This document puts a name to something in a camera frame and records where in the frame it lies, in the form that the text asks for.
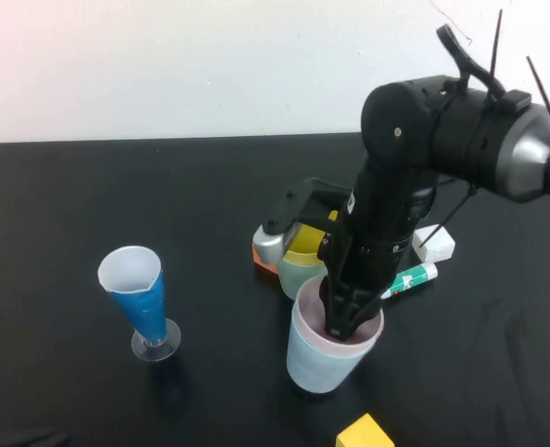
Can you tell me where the light blue plastic cup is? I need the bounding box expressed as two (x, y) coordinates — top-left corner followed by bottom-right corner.
(286, 297), (379, 398)

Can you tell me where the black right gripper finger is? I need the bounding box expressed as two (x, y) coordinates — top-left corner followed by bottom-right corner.
(351, 286), (383, 334)
(323, 274), (357, 341)

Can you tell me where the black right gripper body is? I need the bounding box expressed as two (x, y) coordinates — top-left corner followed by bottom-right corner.
(316, 218), (418, 311)

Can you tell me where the white block at edge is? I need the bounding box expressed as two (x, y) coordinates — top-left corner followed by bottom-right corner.
(380, 261), (440, 301)

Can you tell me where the blue paper wrapped glass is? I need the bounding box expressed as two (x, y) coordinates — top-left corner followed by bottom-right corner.
(97, 245), (182, 363)

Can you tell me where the yellow plastic cup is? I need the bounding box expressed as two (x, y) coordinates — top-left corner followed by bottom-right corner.
(281, 222), (332, 269)

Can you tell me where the yellow block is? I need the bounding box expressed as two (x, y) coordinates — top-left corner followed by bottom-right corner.
(335, 413), (396, 447)

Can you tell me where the black zip tie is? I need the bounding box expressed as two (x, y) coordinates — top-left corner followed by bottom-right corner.
(419, 182), (479, 249)
(526, 54), (550, 139)
(488, 7), (504, 83)

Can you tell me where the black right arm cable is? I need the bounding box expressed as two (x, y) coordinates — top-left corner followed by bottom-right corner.
(436, 22), (534, 111)

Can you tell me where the pink plastic cup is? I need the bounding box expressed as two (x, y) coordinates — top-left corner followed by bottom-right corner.
(291, 274), (386, 359)

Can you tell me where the green plastic cup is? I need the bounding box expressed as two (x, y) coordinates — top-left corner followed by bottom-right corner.
(276, 258), (329, 303)

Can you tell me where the orange block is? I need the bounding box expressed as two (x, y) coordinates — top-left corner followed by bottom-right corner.
(252, 245), (280, 278)

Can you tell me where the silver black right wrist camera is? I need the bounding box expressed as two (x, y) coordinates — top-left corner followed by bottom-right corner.
(252, 176), (353, 277)

